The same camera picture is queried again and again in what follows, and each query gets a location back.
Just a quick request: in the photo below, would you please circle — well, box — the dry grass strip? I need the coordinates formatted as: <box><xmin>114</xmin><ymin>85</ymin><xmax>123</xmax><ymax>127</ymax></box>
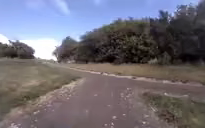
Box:
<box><xmin>60</xmin><ymin>62</ymin><xmax>205</xmax><ymax>86</ymax></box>

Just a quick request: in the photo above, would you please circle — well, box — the grey asphalt path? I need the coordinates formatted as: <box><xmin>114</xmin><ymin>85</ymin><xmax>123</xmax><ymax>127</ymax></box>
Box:
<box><xmin>0</xmin><ymin>63</ymin><xmax>205</xmax><ymax>128</ymax></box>

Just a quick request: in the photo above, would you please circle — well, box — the distant clump of trees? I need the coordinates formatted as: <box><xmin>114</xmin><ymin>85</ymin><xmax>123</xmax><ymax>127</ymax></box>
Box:
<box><xmin>0</xmin><ymin>35</ymin><xmax>36</xmax><ymax>60</ymax></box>

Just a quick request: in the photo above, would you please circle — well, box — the dry grass verge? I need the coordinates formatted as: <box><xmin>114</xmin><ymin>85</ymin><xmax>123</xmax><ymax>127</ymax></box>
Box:
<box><xmin>0</xmin><ymin>57</ymin><xmax>88</xmax><ymax>122</ymax></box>

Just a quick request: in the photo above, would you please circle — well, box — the dense wood of trees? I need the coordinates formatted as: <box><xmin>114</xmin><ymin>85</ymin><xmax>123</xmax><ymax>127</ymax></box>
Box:
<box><xmin>52</xmin><ymin>0</ymin><xmax>205</xmax><ymax>66</ymax></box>

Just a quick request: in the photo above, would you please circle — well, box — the dry grass patch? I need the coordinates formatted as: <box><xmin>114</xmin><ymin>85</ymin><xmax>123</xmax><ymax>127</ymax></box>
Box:
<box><xmin>141</xmin><ymin>91</ymin><xmax>205</xmax><ymax>128</ymax></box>

